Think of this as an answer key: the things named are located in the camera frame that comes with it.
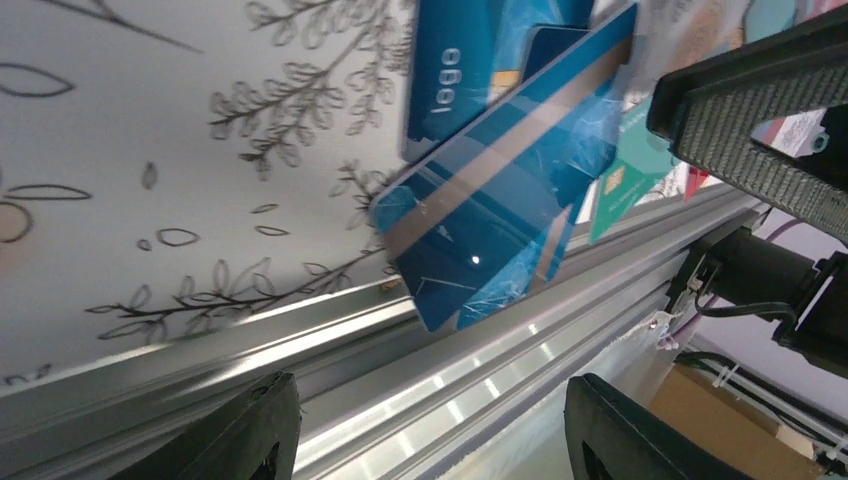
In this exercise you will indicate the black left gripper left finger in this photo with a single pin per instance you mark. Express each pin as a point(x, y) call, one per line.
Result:
point(253, 436)

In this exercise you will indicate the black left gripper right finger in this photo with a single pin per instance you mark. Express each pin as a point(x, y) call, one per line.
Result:
point(610, 436)

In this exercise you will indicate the blue card pile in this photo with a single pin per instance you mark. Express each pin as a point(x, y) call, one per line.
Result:
point(465, 56)

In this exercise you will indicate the blue striped card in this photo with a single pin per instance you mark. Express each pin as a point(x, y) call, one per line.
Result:
point(486, 217)

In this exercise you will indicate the teal card lower pile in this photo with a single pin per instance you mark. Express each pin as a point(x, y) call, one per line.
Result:
point(641, 161)

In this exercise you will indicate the floral patterned table mat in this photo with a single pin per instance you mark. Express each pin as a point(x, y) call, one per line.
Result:
point(169, 168)

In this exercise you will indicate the aluminium rail frame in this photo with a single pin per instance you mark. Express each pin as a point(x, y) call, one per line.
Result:
point(381, 397)

